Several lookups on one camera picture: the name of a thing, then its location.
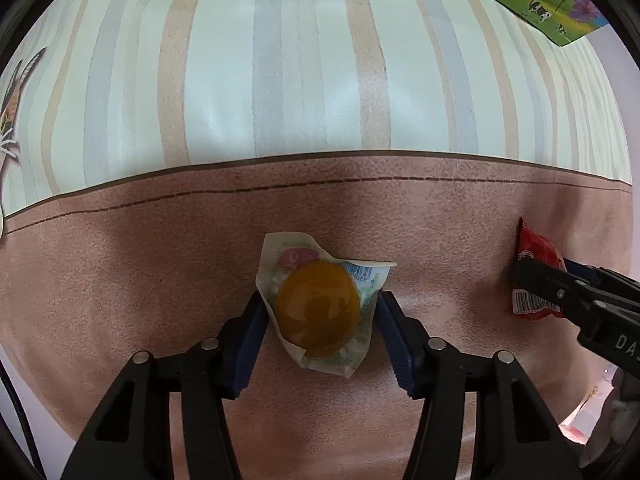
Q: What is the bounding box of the green printed carton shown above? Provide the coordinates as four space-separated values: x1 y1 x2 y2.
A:
405 0 611 48

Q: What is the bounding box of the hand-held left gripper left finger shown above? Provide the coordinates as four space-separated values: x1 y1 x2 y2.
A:
60 290 268 480

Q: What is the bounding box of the person's right hand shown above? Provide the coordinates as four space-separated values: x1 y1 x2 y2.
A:
580 366 640 471

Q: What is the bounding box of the striped tablecloth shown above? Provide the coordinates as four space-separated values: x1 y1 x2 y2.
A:
0 0 640 480

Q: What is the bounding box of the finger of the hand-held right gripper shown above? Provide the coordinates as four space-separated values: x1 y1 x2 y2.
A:
511 256 601 331
562 257 640 302

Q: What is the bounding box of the red snack packet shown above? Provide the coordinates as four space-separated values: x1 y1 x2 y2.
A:
511 217 571 320

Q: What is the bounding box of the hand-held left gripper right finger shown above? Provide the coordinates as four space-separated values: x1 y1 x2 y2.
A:
376 290 583 480

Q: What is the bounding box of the black cable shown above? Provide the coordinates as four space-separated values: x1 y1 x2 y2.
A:
0 360 46 480

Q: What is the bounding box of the orange jelly cup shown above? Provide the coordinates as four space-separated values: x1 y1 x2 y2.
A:
255 231 398 378

